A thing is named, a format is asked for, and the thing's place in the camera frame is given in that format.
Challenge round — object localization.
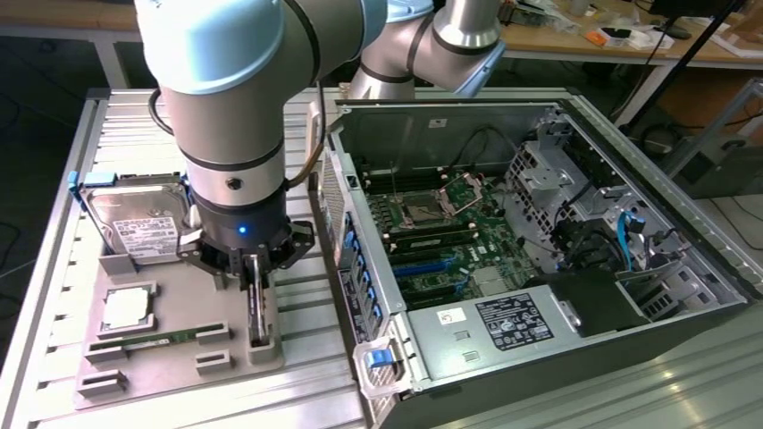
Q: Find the white plastic holder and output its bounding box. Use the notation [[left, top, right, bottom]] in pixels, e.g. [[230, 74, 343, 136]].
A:
[[587, 24, 677, 51]]

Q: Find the green motherboard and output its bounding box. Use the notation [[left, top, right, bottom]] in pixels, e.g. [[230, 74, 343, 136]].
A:
[[363, 164, 538, 309]]

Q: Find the grey parts rack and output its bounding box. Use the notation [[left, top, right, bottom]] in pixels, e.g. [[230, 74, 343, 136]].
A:
[[70, 209, 289, 411]]

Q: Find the open black PC case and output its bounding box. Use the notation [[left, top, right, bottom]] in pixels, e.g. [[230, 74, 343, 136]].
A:
[[305, 87, 763, 429]]

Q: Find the coiled floor cable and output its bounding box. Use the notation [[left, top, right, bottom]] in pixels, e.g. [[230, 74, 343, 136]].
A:
[[638, 123, 681, 154]]

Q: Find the black slanted pole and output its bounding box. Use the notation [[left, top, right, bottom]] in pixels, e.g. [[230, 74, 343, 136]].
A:
[[617, 0, 754, 126]]

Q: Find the hard disk with blue caddy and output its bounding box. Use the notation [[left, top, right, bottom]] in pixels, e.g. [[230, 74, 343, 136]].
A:
[[67, 168, 196, 269]]

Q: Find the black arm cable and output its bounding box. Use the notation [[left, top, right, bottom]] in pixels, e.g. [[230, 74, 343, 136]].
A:
[[147, 80, 331, 191]]

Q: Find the perforated metal disk bay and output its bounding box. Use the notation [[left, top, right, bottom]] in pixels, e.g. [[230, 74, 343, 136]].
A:
[[505, 139, 598, 269]]

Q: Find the silver CPU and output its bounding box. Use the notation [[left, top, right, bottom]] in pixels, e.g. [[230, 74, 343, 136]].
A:
[[102, 288, 151, 330]]

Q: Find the black expansion slot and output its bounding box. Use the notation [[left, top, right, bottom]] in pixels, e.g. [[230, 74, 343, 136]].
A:
[[398, 284, 465, 303]]

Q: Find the aluminium frame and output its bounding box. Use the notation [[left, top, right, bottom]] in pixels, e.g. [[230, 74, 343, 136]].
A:
[[665, 78, 763, 180]]

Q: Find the black monitor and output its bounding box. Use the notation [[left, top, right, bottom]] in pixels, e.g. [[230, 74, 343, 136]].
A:
[[646, 0, 746, 39]]

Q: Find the blue wire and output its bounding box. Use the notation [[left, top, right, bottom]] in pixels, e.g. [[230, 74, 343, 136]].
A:
[[615, 209, 638, 274]]

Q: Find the CPU socket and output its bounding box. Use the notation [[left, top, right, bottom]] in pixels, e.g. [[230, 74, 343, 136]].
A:
[[402, 191, 458, 229]]

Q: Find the black wire bundle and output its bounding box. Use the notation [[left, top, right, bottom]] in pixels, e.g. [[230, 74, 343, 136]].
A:
[[551, 218, 625, 274]]

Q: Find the green RAM stick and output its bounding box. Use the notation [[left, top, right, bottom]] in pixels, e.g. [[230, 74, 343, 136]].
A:
[[92, 327, 204, 352]]

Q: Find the dark RAM stick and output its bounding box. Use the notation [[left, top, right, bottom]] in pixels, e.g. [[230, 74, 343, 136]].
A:
[[390, 231, 477, 252]]

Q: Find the dark grey box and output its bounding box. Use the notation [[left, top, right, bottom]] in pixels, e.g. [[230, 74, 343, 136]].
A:
[[673, 133, 763, 200]]

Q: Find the metal socket cover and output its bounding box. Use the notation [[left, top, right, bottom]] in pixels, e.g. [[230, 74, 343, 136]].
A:
[[438, 172, 489, 211]]

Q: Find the grey power supply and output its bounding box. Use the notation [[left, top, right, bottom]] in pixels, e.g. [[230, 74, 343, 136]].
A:
[[406, 285, 583, 382]]

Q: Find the blue expansion slot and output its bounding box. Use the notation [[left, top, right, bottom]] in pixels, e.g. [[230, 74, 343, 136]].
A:
[[391, 257, 458, 277]]

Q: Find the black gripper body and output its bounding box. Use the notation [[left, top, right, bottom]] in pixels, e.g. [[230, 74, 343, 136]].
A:
[[195, 198, 295, 258]]

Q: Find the grey case handle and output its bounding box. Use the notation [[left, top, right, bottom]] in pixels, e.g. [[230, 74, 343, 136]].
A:
[[306, 98, 343, 178]]

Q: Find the black RAM slot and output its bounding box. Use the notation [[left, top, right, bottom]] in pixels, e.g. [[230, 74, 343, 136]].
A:
[[381, 221, 477, 238], [365, 168, 443, 183], [366, 178, 447, 194]]

